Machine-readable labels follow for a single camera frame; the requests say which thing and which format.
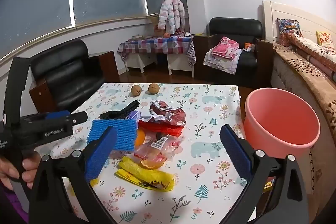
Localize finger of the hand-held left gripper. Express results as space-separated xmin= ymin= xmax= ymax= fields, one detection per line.
xmin=66 ymin=112 xmax=88 ymax=125
xmin=45 ymin=110 xmax=71 ymax=121

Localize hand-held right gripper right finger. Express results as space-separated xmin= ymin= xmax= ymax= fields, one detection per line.
xmin=220 ymin=124 xmax=309 ymax=224

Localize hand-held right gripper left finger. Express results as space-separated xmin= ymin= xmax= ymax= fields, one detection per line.
xmin=28 ymin=126 xmax=118 ymax=224

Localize blue foam fruit net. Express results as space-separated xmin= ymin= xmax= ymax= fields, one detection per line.
xmin=87 ymin=119 xmax=138 ymax=152

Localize black foam fruit net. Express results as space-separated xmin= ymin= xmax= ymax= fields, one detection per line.
xmin=99 ymin=100 xmax=141 ymax=121

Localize orange fruit piece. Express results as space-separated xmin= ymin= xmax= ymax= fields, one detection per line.
xmin=134 ymin=128 xmax=146 ymax=147

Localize purple foil wrapper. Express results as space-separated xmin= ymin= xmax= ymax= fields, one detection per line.
xmin=125 ymin=110 xmax=142 ymax=121

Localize orange peel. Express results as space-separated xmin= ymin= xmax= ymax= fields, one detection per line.
xmin=140 ymin=157 xmax=168 ymax=170

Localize large yellow wrapper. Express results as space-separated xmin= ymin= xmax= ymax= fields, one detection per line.
xmin=115 ymin=156 xmax=175 ymax=191

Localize pink plastic bucket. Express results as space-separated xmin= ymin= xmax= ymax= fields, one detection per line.
xmin=244 ymin=88 xmax=321 ymax=159

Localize clear plastic wrapper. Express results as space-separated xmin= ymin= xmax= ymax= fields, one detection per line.
xmin=133 ymin=135 xmax=184 ymax=163

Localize red foam fruit net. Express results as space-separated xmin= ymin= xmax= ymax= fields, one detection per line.
xmin=138 ymin=119 xmax=184 ymax=138

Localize maroon foil snack wrapper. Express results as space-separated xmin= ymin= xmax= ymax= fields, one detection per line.
xmin=150 ymin=100 xmax=187 ymax=127

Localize person's left hand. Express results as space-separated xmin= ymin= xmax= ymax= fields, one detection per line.
xmin=0 ymin=152 xmax=42 ymax=191

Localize black leather armchair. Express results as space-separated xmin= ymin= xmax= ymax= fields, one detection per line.
xmin=29 ymin=39 xmax=105 ymax=114
xmin=193 ymin=17 xmax=275 ymax=89

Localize floral bear print tablecloth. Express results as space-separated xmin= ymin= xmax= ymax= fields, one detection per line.
xmin=34 ymin=82 xmax=256 ymax=224

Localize colourful book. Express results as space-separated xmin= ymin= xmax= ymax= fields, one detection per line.
xmin=262 ymin=178 xmax=275 ymax=191

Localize dark wooden side cabinet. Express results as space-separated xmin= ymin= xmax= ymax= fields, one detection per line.
xmin=88 ymin=51 xmax=121 ymax=84

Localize white printed cloth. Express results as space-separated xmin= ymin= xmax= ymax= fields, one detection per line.
xmin=203 ymin=48 xmax=244 ymax=75

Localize bed with floral bedding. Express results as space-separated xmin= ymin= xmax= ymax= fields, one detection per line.
xmin=270 ymin=53 xmax=336 ymax=188

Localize white desk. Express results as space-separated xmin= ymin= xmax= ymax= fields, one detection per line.
xmin=125 ymin=52 xmax=195 ymax=79

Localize pink folded clothes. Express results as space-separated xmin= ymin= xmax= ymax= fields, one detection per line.
xmin=211 ymin=36 xmax=240 ymax=60

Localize brown leaf pattern blanket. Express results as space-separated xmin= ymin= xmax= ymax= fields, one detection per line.
xmin=273 ymin=43 xmax=336 ymax=140

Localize plaid tablecloth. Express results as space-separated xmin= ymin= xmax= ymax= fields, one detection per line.
xmin=117 ymin=35 xmax=197 ymax=67

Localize woven basket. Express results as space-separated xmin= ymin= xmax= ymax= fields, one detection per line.
xmin=151 ymin=16 xmax=164 ymax=37

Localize orange floral quilt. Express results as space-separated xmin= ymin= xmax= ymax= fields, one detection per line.
xmin=282 ymin=32 xmax=336 ymax=72

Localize colourful cartoon pillow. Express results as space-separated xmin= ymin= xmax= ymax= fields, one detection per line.
xmin=276 ymin=18 xmax=301 ymax=46

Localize pink puffer jacket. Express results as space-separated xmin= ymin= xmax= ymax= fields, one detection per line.
xmin=158 ymin=0 xmax=186 ymax=36

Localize yellow floral pillow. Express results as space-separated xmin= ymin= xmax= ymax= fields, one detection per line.
xmin=316 ymin=31 xmax=335 ymax=51

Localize cream bed headboard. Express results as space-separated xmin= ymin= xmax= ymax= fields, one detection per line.
xmin=258 ymin=0 xmax=336 ymax=51

